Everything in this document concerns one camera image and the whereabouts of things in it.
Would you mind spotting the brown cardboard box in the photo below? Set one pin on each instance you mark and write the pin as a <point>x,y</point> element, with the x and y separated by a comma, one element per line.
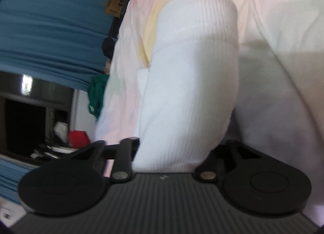
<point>115,8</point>

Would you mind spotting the metal drying rack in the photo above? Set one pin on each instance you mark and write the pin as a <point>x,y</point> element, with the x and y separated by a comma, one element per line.
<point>56,144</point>

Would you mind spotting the pastel rainbow bed sheet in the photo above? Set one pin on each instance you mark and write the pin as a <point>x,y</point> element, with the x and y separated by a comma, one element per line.
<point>279,103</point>

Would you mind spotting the dark clothes pile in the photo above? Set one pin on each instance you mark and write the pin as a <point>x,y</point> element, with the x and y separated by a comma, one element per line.
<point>108,46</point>

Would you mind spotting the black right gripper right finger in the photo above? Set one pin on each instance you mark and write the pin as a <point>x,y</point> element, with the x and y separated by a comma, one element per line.
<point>254,182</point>

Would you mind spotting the green garment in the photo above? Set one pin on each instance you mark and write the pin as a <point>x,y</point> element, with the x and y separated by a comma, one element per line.
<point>95,94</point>

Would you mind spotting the white knit garment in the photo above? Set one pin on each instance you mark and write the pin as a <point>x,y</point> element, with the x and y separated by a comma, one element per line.
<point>191,86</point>

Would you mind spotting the red cloth on rack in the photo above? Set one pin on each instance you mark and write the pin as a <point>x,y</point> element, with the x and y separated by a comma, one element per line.
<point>78,139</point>

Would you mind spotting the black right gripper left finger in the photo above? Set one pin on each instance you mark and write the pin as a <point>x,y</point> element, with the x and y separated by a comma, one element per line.
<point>78,181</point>

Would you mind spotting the blue curtain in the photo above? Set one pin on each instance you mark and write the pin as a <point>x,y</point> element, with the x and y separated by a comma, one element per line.
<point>10,175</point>
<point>54,40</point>

